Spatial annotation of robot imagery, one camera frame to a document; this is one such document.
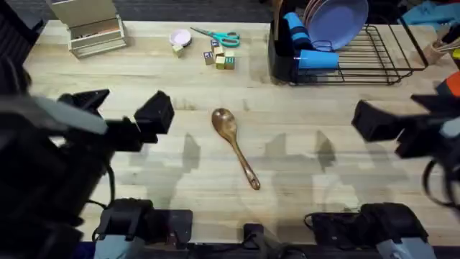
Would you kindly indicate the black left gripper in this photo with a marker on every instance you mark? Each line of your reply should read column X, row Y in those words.
column 122, row 135

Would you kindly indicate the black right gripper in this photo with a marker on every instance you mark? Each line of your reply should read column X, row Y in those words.
column 420, row 138

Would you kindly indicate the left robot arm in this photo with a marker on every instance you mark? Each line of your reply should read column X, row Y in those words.
column 36, row 172

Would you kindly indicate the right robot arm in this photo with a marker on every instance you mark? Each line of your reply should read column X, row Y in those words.
column 395, row 224

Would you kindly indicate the wooden spoon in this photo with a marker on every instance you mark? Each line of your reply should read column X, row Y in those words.
column 224, row 124

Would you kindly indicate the orange and black tool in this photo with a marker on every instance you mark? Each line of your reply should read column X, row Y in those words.
column 453, row 84

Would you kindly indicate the wooden holder with utensils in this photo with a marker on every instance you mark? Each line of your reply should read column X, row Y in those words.
column 436, row 50

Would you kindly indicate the single wooden toy block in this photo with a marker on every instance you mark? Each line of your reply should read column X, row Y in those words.
column 178, row 50

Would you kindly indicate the beige open box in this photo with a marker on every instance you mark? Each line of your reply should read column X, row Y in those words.
column 93, row 32

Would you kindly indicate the pink round lid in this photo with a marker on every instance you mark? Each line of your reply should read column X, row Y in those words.
column 180, row 37

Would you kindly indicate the blue cloth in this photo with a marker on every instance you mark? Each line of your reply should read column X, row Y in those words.
column 427, row 12

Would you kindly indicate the plain blue cup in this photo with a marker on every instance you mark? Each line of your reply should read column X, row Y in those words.
column 318, row 59

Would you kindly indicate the heap of toy blocks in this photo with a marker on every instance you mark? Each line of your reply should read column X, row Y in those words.
column 220, row 57

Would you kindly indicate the purple plate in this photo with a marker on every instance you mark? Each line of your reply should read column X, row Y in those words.
column 339, row 21

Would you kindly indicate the teal scissors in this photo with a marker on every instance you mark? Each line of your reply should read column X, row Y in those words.
column 224, row 37

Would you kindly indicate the blue cup with stripe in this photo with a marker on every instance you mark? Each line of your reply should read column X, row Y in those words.
column 297, row 30

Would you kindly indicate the pink plate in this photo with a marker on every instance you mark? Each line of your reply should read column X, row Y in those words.
column 309, row 11

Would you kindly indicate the black rail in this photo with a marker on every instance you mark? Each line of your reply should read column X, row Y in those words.
column 223, row 252

